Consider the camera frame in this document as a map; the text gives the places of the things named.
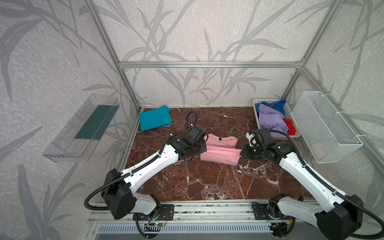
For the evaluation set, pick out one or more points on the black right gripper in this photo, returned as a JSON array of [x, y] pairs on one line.
[[246, 151]]

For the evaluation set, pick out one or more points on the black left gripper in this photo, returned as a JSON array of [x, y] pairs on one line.
[[202, 147]]

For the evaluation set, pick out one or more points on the purple t-shirt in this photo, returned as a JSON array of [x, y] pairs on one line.
[[271, 119]]

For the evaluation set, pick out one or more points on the pink t-shirt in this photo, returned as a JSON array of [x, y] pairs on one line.
[[221, 150]]

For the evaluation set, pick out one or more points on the white plastic laundry basket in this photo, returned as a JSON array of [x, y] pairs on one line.
[[287, 114]]

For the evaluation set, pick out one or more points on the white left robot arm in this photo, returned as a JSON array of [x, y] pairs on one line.
[[122, 198]]

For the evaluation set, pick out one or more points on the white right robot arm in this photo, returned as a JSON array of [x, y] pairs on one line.
[[334, 216]]

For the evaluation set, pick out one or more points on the red t-shirt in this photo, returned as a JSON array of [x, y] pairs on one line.
[[291, 129]]

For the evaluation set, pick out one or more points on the blue t-shirt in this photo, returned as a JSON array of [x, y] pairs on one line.
[[278, 106]]

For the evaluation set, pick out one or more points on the folded teal t-shirt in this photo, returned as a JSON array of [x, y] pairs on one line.
[[155, 118]]

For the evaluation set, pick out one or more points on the green circuit board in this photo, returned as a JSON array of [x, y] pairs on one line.
[[155, 226]]

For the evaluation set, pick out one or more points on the white wire mesh basket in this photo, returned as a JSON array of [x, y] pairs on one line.
[[326, 132]]

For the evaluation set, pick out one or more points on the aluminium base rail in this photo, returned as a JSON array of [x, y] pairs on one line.
[[192, 217]]

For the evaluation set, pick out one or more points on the aluminium cage frame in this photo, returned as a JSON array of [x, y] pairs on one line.
[[189, 64]]

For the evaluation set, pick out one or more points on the clear acrylic wall shelf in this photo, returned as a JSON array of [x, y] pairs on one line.
[[79, 138]]

